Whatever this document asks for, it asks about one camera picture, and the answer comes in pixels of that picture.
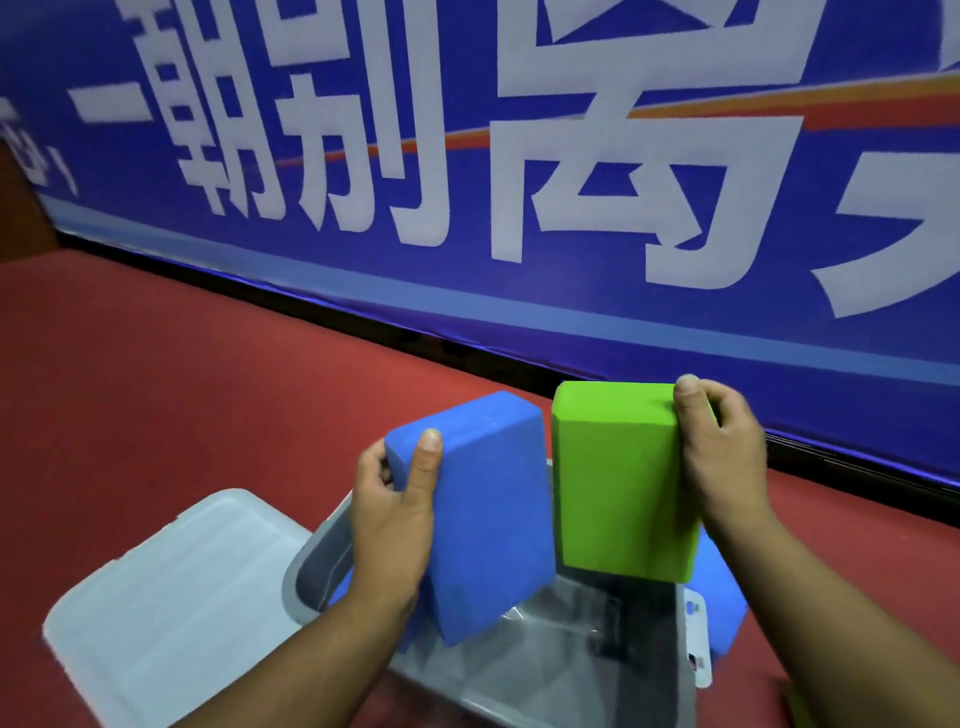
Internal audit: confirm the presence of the translucent plastic bin lid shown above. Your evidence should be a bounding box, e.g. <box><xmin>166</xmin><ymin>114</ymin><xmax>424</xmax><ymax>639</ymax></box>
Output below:
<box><xmin>42</xmin><ymin>489</ymin><xmax>312</xmax><ymax>728</ymax></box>

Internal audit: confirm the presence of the blue banner with white characters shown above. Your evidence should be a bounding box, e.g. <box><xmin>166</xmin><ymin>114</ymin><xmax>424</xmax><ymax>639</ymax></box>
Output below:
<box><xmin>0</xmin><ymin>0</ymin><xmax>960</xmax><ymax>489</ymax></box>

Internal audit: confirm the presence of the person's right forearm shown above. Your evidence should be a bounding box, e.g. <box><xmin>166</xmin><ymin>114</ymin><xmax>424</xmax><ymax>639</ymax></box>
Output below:
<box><xmin>701</xmin><ymin>506</ymin><xmax>960</xmax><ymax>728</ymax></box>

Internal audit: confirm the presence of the clear plastic storage bin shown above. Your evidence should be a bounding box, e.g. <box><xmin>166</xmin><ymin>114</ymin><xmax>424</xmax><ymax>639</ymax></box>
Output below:
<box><xmin>282</xmin><ymin>457</ymin><xmax>714</xmax><ymax>728</ymax></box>

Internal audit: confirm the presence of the person's right hand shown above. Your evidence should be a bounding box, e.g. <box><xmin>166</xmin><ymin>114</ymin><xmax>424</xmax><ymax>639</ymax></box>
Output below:
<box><xmin>672</xmin><ymin>375</ymin><xmax>778</xmax><ymax>543</ymax></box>

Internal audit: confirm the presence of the blue foam block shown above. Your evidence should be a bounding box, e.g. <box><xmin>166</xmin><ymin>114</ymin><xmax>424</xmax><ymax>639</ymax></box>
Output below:
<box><xmin>384</xmin><ymin>390</ymin><xmax>558</xmax><ymax>648</ymax></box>
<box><xmin>686</xmin><ymin>525</ymin><xmax>750</xmax><ymax>666</ymax></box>

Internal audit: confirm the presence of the brown wooden panel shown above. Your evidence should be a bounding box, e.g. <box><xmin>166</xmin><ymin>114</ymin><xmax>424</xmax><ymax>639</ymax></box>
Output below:
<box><xmin>0</xmin><ymin>142</ymin><xmax>60</xmax><ymax>264</ymax></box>

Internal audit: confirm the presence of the person's left hand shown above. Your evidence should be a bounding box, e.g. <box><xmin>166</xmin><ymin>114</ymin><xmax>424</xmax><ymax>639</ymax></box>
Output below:
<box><xmin>348</xmin><ymin>427</ymin><xmax>445</xmax><ymax>612</ymax></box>

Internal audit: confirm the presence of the person's left forearm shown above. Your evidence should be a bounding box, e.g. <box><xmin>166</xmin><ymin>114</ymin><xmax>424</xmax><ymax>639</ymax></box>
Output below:
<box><xmin>171</xmin><ymin>588</ymin><xmax>421</xmax><ymax>728</ymax></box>

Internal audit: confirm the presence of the green foam block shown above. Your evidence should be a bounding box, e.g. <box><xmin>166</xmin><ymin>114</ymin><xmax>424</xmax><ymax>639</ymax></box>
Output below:
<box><xmin>783</xmin><ymin>686</ymin><xmax>819</xmax><ymax>728</ymax></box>
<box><xmin>551</xmin><ymin>380</ymin><xmax>720</xmax><ymax>585</ymax></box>

